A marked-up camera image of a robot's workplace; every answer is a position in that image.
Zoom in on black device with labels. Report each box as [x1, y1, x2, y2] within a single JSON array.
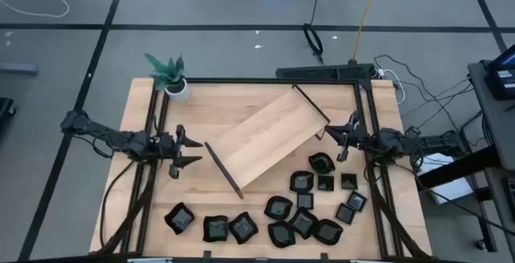
[[484, 68, 515, 101]]

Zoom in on white plug cable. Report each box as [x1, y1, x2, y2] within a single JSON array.
[[377, 68, 406, 106]]

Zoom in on black laptop blue screen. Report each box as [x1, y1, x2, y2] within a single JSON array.
[[488, 44, 515, 71]]

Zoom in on black aluminium table frame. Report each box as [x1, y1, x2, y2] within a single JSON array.
[[96, 76, 434, 263]]

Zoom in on green potted plant leaves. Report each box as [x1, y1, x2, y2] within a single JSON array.
[[144, 52, 186, 92]]

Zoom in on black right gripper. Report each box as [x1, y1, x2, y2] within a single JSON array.
[[323, 110, 369, 163]]

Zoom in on yellow cable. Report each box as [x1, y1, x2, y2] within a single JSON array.
[[352, 0, 383, 62]]

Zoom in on black square mini plate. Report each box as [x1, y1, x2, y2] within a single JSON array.
[[340, 172, 359, 191], [297, 192, 315, 211], [317, 174, 336, 192], [335, 202, 356, 226], [346, 191, 369, 213]]

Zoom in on black wavy-edged plate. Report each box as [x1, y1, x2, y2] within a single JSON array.
[[163, 201, 196, 236], [289, 170, 315, 195], [263, 195, 295, 221], [288, 208, 320, 240], [267, 220, 297, 249], [202, 214, 229, 243], [307, 151, 336, 175], [227, 211, 260, 245], [311, 218, 344, 246]]

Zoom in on grey flat bar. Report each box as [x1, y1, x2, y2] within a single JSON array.
[[0, 62, 39, 76]]

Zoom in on white plant pot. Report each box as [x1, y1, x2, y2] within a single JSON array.
[[164, 78, 191, 103]]

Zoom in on thin black floor cable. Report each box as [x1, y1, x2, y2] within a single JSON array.
[[418, 185, 515, 236], [373, 53, 476, 132]]

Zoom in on wooden shelf riser black legs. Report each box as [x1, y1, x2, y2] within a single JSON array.
[[204, 83, 332, 199]]

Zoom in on white paper sheet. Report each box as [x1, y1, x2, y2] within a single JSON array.
[[415, 152, 475, 205]]

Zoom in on black cart frame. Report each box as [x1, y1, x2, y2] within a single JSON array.
[[417, 145, 515, 253]]

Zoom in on grey cart top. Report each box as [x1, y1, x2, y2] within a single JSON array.
[[468, 60, 515, 171]]

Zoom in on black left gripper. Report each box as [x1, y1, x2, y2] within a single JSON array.
[[154, 124, 204, 179]]

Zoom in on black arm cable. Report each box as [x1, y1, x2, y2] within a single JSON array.
[[98, 160, 136, 249]]

